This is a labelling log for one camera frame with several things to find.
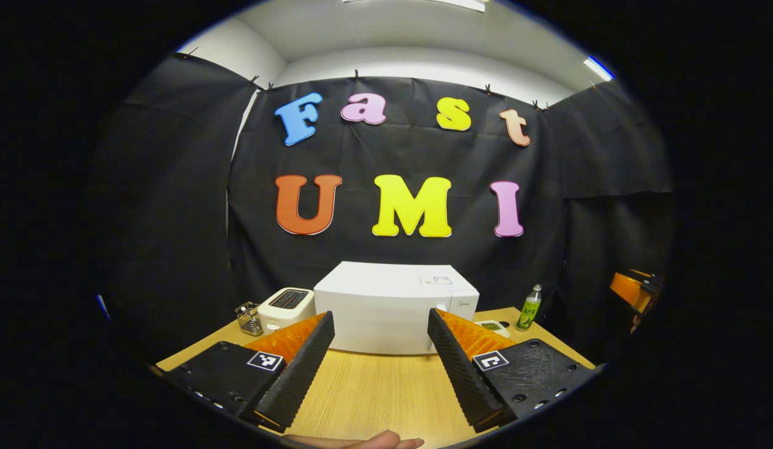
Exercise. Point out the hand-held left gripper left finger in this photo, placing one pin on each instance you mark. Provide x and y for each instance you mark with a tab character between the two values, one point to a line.
302	368

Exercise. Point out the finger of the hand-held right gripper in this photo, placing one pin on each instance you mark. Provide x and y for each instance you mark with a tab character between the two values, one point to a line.
628	288

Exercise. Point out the large ceiling light panel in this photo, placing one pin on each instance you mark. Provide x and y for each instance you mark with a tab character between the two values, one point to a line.
424	3

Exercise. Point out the black backdrop cloth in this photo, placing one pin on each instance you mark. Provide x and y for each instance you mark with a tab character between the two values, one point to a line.
548	206

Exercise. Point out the green tea bottle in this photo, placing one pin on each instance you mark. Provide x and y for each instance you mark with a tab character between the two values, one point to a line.
528	312

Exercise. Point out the white toaster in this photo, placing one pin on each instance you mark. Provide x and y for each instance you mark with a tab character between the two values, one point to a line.
287	308

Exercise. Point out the white microwave oven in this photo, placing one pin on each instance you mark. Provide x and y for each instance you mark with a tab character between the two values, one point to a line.
380	305

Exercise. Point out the divided tray of beans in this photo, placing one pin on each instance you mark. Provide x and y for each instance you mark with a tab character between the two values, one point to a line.
494	327

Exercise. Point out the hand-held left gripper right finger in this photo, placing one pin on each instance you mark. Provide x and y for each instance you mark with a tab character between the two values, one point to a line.
458	371

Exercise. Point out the small ceiling light panel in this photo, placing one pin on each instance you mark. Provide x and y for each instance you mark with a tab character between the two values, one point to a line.
598	68

